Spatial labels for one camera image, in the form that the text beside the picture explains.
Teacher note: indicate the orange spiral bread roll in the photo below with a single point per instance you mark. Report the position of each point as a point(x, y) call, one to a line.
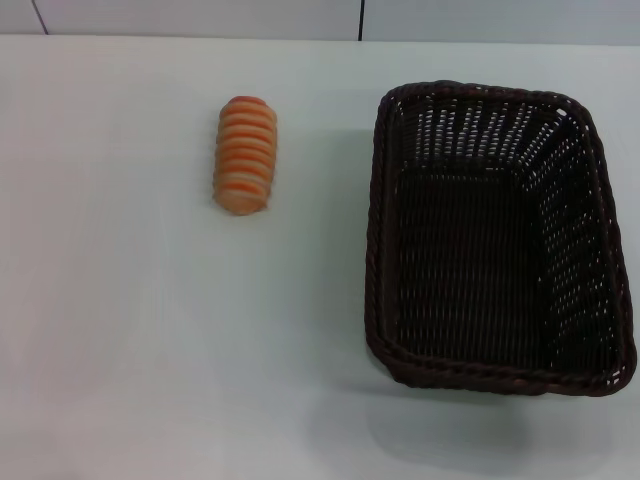
point(245, 155)

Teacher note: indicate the dark brown wicker basket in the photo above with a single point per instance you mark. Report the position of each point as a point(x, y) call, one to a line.
point(465, 260)

